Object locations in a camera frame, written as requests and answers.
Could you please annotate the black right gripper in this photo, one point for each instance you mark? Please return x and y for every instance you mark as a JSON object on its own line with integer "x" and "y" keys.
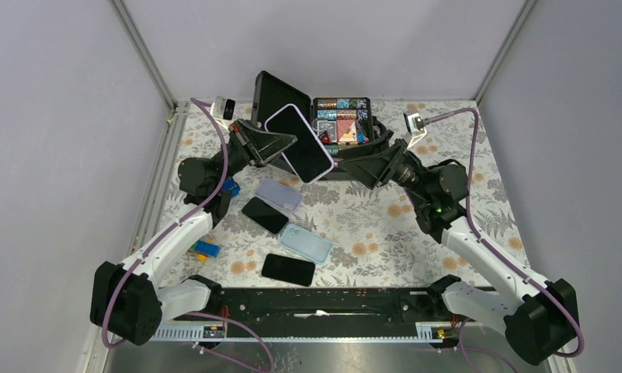
{"x": 376, "y": 165}

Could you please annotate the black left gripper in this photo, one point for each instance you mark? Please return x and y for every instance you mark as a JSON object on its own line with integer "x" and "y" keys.
{"x": 263, "y": 144}

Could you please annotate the bare dark blue phone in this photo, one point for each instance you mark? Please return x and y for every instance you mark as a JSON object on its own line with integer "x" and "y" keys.
{"x": 265, "y": 216}

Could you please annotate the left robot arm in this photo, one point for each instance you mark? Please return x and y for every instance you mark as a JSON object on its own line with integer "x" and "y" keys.
{"x": 127, "y": 302}

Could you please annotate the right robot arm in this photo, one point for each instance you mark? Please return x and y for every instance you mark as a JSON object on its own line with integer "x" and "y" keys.
{"x": 536, "y": 316}

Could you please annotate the black poker chip case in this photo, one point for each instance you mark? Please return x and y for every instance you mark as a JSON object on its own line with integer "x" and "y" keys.
{"x": 272, "y": 93}

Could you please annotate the phone in light blue case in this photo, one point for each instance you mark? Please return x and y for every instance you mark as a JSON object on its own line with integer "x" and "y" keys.
{"x": 307, "y": 244}

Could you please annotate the red playing card box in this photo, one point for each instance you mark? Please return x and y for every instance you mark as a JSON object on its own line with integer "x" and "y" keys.
{"x": 346, "y": 131}

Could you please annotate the blue toy car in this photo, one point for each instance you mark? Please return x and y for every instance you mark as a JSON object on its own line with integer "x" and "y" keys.
{"x": 231, "y": 187}

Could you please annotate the colourful toy brick stack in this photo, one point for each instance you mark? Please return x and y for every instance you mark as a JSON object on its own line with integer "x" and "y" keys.
{"x": 204, "y": 250}

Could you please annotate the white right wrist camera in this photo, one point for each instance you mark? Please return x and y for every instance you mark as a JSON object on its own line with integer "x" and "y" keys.
{"x": 416, "y": 128}

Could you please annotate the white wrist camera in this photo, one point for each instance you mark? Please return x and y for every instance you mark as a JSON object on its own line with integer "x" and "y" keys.
{"x": 222, "y": 108}
{"x": 416, "y": 128}

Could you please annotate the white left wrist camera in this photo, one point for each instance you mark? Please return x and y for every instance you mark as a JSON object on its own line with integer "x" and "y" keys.
{"x": 222, "y": 108}

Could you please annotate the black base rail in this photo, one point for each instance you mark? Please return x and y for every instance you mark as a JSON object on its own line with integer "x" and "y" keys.
{"x": 334, "y": 313}

